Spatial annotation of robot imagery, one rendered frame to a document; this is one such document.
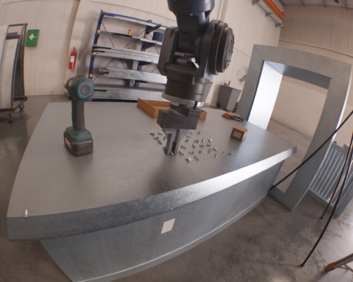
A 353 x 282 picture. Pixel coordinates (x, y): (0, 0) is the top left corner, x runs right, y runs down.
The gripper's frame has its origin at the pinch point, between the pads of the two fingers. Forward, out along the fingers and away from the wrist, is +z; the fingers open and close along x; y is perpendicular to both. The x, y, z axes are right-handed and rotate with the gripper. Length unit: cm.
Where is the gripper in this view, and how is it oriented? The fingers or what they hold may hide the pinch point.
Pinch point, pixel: (172, 147)
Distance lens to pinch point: 59.0
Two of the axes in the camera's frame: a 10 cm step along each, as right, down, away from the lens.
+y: -4.0, -4.3, 8.1
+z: -2.1, 9.0, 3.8
